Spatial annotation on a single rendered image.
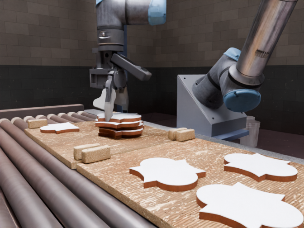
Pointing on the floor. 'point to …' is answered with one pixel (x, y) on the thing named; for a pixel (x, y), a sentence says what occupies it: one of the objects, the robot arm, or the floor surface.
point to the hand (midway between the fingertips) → (118, 116)
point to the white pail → (250, 126)
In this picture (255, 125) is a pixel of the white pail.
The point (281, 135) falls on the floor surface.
